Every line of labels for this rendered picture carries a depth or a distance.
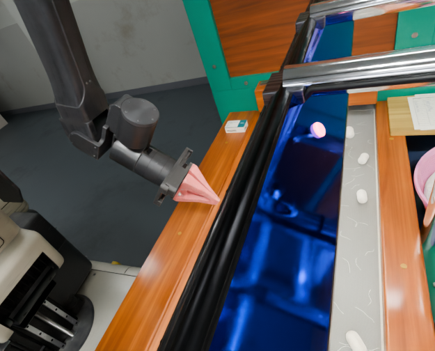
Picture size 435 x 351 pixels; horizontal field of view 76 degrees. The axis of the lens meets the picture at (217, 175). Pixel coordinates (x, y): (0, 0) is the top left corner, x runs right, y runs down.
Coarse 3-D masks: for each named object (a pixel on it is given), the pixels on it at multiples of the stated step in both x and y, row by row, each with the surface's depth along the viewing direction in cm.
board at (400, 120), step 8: (408, 96) 69; (392, 104) 69; (400, 104) 68; (408, 104) 67; (392, 112) 67; (400, 112) 66; (408, 112) 65; (392, 120) 64; (400, 120) 64; (408, 120) 63; (392, 128) 63; (400, 128) 62; (408, 128) 61
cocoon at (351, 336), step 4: (348, 332) 39; (352, 332) 38; (348, 336) 38; (352, 336) 38; (356, 336) 38; (348, 340) 38; (352, 340) 38; (356, 340) 37; (360, 340) 38; (352, 344) 37; (356, 344) 37; (360, 344) 37; (364, 344) 37; (352, 348) 37; (356, 348) 37; (360, 348) 37; (364, 348) 37
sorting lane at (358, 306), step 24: (360, 120) 74; (360, 144) 67; (360, 168) 62; (360, 216) 53; (360, 240) 49; (360, 264) 46; (336, 288) 45; (360, 288) 44; (336, 312) 42; (360, 312) 41; (336, 336) 40; (360, 336) 39
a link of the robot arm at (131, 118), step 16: (128, 96) 43; (112, 112) 42; (128, 112) 41; (144, 112) 42; (112, 128) 44; (128, 128) 42; (144, 128) 42; (80, 144) 47; (96, 144) 45; (128, 144) 44; (144, 144) 45
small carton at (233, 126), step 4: (232, 120) 84; (236, 120) 83; (240, 120) 82; (244, 120) 82; (228, 124) 83; (232, 124) 82; (236, 124) 82; (240, 124) 81; (244, 124) 80; (228, 128) 82; (232, 128) 81; (236, 128) 81; (240, 128) 80; (244, 128) 80; (228, 132) 83; (232, 132) 82
